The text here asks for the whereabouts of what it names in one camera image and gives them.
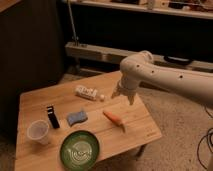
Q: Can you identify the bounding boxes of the clear plastic cup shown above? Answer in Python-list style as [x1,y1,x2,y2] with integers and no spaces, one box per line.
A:
[27,120,50,145]

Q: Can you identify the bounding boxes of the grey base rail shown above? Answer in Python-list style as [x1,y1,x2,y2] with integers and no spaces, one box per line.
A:
[65,42,213,72]

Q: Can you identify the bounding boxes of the black cable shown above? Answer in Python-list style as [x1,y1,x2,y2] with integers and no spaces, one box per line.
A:
[196,106,213,171]

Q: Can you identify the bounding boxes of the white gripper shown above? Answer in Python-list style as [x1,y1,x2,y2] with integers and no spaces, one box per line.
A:
[111,77,138,105]

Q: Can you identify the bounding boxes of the orange toy carrot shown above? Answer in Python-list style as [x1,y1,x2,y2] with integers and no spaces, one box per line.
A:
[103,111,125,130]

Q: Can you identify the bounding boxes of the wall shelf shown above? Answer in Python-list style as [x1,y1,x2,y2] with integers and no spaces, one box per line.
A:
[61,0,213,20]

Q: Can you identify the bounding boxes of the blue sponge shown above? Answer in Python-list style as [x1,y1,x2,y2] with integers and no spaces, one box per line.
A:
[67,111,88,126]

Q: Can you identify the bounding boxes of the metal stand pole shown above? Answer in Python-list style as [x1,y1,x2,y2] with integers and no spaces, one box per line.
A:
[67,0,79,46]

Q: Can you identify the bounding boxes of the black rectangular block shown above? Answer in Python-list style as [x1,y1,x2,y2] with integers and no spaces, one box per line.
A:
[47,106,60,129]

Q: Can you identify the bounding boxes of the white plastic bottle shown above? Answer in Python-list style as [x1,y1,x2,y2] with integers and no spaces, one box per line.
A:
[75,85,105,101]

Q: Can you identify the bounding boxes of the green patterned bowl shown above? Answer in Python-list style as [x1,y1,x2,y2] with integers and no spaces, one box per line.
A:
[59,130,100,171]

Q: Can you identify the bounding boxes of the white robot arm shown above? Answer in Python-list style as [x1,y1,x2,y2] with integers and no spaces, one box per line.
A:
[112,51,213,109]

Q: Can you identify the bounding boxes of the wooden table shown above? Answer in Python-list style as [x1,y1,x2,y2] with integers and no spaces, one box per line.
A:
[15,72,162,171]

